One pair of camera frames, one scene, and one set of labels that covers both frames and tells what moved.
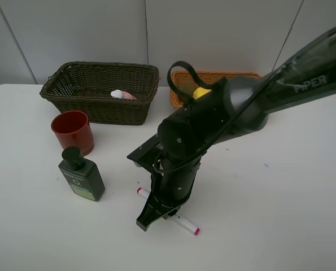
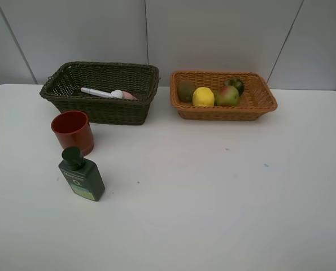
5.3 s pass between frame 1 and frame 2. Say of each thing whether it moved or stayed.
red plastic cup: stayed
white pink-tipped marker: moved
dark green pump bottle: stayed
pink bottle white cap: stayed
